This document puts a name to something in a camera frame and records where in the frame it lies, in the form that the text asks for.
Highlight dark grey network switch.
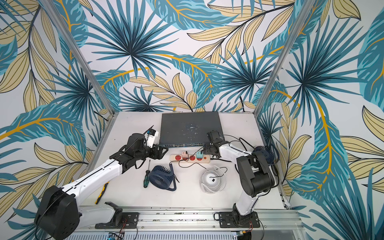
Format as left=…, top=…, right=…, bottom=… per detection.
left=160, top=112, right=224, bottom=148

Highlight navy blue desk fan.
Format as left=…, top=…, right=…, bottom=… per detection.
left=149, top=164, right=177, bottom=192

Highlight green black screwdriver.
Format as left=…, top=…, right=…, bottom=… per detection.
left=143, top=161, right=151, bottom=188

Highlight black fan cable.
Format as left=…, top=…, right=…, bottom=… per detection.
left=169, top=154, right=211, bottom=184

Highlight white round desk fan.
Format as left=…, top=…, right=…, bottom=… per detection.
left=199, top=166, right=227, bottom=194

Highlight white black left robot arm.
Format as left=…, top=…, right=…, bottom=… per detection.
left=34, top=133, right=169, bottom=240

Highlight black power strip cord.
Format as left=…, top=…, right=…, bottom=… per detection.
left=209, top=134, right=256, bottom=161

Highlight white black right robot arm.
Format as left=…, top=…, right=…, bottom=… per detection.
left=203, top=141, right=275, bottom=220

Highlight aluminium frame rail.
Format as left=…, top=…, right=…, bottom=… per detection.
left=68, top=208, right=308, bottom=240

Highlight yellow black pliers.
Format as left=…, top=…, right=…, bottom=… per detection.
left=95, top=182, right=109, bottom=205

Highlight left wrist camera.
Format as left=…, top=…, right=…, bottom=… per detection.
left=147, top=129, right=159, bottom=145

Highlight teal USB power adapter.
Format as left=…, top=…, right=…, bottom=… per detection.
left=196, top=151, right=204, bottom=161

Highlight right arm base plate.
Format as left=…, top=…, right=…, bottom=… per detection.
left=214, top=211, right=261, bottom=229

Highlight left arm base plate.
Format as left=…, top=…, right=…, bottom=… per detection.
left=95, top=212, right=140, bottom=230

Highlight beige red power strip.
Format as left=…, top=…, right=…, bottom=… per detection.
left=170, top=154, right=211, bottom=164

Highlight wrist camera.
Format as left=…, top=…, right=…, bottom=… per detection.
left=207, top=131, right=224, bottom=144
left=147, top=129, right=159, bottom=145

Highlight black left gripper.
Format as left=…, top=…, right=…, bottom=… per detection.
left=135, top=143, right=169, bottom=160

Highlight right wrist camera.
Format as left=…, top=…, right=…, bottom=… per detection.
left=207, top=131, right=224, bottom=144

